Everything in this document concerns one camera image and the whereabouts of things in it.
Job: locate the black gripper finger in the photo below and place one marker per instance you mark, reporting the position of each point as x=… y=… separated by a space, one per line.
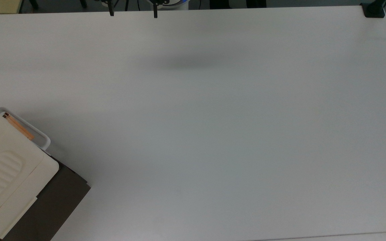
x=112 y=12
x=155 y=12

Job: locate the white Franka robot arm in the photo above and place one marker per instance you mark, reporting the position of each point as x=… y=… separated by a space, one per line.
x=179 y=4

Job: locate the black table clamp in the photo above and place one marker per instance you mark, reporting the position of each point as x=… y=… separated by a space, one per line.
x=374 y=10

